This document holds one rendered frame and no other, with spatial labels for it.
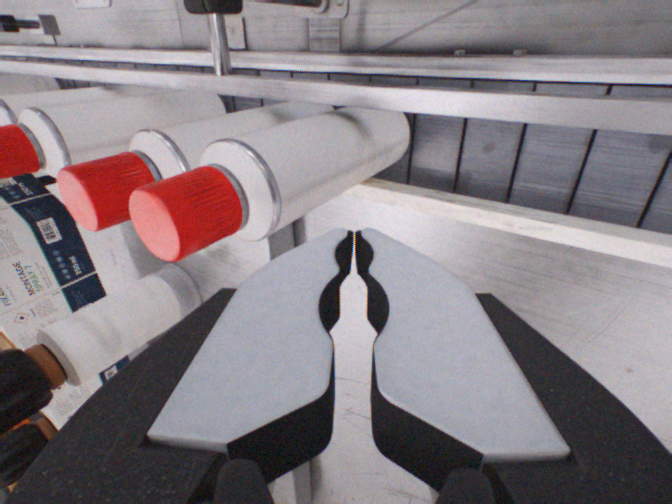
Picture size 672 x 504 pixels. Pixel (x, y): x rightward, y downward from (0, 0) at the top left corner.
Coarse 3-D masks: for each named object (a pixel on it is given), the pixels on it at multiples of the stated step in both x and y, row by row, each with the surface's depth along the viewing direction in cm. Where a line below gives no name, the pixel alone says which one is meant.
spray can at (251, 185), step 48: (240, 144) 17; (288, 144) 18; (336, 144) 21; (384, 144) 25; (144, 192) 14; (192, 192) 15; (240, 192) 17; (288, 192) 18; (336, 192) 22; (144, 240) 16; (192, 240) 15
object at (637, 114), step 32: (0, 64) 43; (32, 64) 39; (64, 64) 37; (256, 96) 25; (288, 96) 24; (320, 96) 22; (352, 96) 21; (384, 96) 20; (416, 96) 19; (448, 96) 18; (480, 96) 18; (512, 96) 17; (544, 96) 16; (576, 96) 16; (608, 96) 16; (608, 128) 16; (640, 128) 15
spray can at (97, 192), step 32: (160, 128) 20; (192, 128) 21; (224, 128) 23; (256, 128) 24; (96, 160) 18; (128, 160) 19; (160, 160) 20; (192, 160) 20; (64, 192) 18; (96, 192) 17; (128, 192) 18; (96, 224) 18
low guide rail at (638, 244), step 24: (360, 192) 29; (384, 192) 28; (408, 192) 27; (432, 192) 27; (456, 216) 26; (480, 216) 25; (504, 216) 24; (528, 216) 24; (552, 216) 24; (552, 240) 23; (576, 240) 22; (600, 240) 22; (624, 240) 21; (648, 240) 21
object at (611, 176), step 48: (240, 96) 36; (432, 144) 28; (480, 144) 26; (528, 144) 25; (576, 144) 23; (624, 144) 22; (480, 192) 28; (528, 192) 26; (576, 192) 24; (624, 192) 23
